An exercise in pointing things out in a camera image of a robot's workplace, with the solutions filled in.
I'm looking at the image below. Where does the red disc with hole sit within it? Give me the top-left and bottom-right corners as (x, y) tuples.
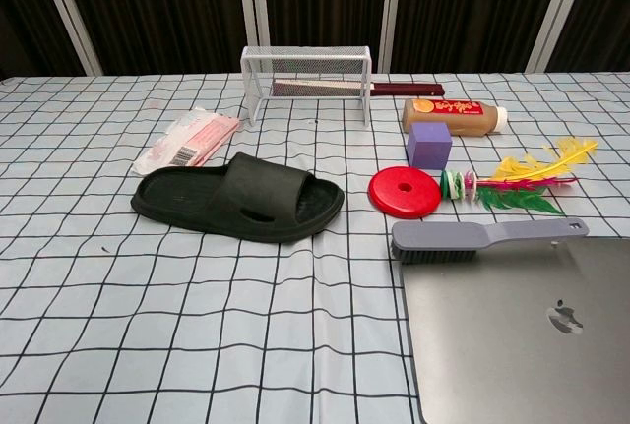
(367, 166), (442, 220)

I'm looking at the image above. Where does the white mesh wire shelf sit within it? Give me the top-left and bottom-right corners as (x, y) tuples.
(240, 45), (373, 128)

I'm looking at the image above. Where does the pink plastic packet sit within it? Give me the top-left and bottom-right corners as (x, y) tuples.
(131, 105), (242, 177)

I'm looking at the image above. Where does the black rubber slipper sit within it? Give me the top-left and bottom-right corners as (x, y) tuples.
(130, 151), (346, 245)

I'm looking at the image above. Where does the purple foam cube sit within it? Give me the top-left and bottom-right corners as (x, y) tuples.
(406, 122), (453, 171)

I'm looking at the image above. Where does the brown drink bottle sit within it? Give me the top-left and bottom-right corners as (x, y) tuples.
(402, 98), (509, 137)

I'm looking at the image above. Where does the grey scrubbing brush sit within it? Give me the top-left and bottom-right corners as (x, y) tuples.
(390, 217), (591, 266)

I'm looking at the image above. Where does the dark white-framed folding screen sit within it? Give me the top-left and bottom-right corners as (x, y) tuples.
(0, 0), (630, 77)

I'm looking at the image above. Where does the checked blue tablecloth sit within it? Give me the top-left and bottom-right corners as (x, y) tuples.
(0, 71), (630, 424)

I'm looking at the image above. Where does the red handled knife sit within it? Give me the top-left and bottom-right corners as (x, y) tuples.
(272, 78), (446, 98)

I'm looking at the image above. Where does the silver laptop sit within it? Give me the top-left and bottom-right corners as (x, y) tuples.
(397, 237), (630, 424)

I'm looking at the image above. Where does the colourful feather shuttlecock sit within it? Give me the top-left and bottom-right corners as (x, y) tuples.
(439, 137), (599, 215)

